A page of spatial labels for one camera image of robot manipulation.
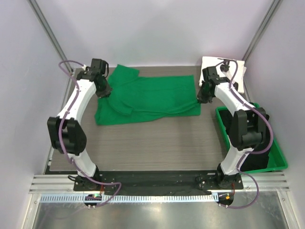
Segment green t shirt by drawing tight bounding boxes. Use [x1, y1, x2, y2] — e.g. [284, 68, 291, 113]
[94, 64, 201, 125]

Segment green plastic bin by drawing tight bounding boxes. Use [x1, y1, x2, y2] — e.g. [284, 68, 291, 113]
[215, 106, 288, 173]

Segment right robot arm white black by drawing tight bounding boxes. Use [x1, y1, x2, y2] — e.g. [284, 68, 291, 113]
[197, 66, 268, 189]

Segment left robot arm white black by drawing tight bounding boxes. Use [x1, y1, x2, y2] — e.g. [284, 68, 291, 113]
[47, 58, 112, 191]

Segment folded white printed t shirt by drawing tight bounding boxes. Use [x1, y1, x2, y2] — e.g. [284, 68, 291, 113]
[199, 56, 246, 94]

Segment black t shirt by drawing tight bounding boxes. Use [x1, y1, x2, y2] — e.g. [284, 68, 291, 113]
[217, 109, 271, 172]

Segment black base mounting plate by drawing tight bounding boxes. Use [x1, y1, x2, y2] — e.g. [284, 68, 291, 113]
[73, 170, 244, 206]

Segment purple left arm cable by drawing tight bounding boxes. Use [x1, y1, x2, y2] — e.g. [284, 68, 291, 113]
[58, 59, 122, 208]

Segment left aluminium corner post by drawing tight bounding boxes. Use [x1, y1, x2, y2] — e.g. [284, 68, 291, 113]
[27, 0, 67, 61]

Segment aluminium corner post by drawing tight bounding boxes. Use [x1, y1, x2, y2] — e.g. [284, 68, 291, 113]
[27, 0, 67, 61]
[242, 0, 283, 63]

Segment right aluminium corner post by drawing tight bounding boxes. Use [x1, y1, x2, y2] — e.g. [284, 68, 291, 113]
[242, 0, 283, 63]

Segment aluminium frame rail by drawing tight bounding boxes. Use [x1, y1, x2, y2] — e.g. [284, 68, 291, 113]
[29, 172, 290, 194]

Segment white slotted cable duct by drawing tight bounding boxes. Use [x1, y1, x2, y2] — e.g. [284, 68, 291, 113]
[40, 193, 219, 204]

